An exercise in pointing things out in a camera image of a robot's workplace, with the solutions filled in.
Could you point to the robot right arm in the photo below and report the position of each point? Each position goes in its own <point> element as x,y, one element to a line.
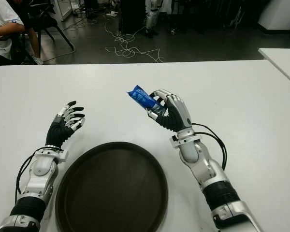
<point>191,152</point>

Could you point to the white side table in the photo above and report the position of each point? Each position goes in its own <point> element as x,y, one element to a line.
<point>282,60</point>

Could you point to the round dark brown tray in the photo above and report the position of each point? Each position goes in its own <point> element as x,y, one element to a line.
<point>111,191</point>

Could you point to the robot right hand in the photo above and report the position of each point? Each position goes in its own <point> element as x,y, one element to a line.
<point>177,113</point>

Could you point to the black armrest chair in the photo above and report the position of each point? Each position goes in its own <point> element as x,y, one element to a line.
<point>17,46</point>

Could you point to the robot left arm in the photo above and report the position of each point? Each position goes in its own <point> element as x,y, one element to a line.
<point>41,169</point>

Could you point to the blue Oreo packet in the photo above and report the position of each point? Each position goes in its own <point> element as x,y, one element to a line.
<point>142,97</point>

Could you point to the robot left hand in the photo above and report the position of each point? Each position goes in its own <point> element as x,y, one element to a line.
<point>56,133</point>

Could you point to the seated person white shirt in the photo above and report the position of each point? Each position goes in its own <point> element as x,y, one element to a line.
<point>2,21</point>

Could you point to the silver humanoid robot legs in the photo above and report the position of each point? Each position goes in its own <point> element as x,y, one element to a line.
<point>152,19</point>

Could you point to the white cabinet black base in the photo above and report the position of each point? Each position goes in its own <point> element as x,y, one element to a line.
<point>280,12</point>

